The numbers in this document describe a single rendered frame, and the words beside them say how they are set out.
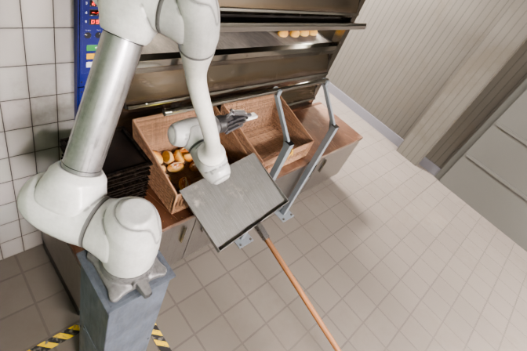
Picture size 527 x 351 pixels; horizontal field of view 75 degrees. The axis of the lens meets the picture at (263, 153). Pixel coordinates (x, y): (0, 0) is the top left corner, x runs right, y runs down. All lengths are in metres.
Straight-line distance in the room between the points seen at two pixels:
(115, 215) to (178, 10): 0.53
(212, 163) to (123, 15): 0.57
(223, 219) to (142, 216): 0.88
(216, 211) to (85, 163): 0.93
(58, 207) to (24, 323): 1.27
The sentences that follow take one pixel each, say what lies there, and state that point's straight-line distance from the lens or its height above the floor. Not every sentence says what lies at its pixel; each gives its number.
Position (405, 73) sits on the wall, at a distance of 4.59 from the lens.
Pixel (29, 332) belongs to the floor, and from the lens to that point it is 2.22.
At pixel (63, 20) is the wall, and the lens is 1.56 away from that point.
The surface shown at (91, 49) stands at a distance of 1.61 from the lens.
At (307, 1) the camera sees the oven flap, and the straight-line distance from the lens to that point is 2.37.
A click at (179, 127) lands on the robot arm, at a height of 1.24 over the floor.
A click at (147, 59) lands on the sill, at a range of 1.81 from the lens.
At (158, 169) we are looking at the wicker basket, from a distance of 1.84.
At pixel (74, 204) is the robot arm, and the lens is 1.03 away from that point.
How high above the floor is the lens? 2.05
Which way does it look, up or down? 37 degrees down
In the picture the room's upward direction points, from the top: 25 degrees clockwise
